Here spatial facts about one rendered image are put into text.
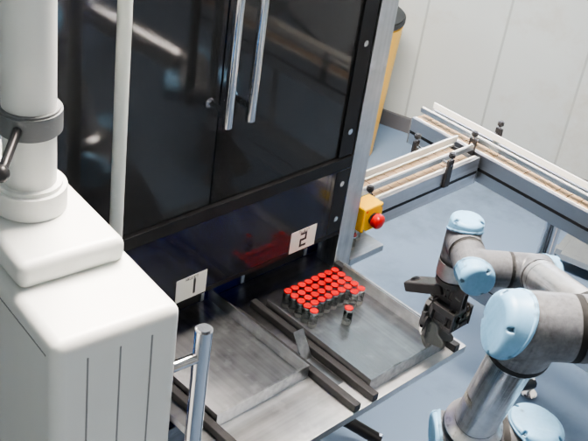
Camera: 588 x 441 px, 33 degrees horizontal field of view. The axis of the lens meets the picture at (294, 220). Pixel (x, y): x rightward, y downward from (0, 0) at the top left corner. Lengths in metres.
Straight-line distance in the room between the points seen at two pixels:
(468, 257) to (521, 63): 2.98
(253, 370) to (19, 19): 1.18
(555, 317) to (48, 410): 0.82
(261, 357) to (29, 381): 1.01
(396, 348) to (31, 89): 1.30
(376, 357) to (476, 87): 2.92
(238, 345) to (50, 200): 1.01
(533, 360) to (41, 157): 0.85
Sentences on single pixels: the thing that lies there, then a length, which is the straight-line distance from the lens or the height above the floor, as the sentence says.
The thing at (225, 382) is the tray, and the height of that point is 0.88.
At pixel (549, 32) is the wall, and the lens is 4.88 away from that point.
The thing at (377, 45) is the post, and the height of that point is 1.49.
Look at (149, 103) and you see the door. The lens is 1.89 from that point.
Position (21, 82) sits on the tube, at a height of 1.78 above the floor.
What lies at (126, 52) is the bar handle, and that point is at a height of 1.65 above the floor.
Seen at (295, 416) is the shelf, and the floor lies 0.88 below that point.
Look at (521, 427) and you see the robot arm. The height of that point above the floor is 1.02.
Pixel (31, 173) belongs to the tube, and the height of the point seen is 1.65.
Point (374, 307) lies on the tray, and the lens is 2.46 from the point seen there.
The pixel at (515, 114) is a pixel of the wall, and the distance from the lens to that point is 5.05.
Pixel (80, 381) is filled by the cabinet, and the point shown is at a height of 1.49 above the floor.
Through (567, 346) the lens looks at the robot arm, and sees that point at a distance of 1.69.
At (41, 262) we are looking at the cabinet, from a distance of 1.30.
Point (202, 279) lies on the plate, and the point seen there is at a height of 1.03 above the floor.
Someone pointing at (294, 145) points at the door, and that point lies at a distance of 2.23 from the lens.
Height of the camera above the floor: 2.34
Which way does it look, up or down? 32 degrees down
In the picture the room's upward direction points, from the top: 9 degrees clockwise
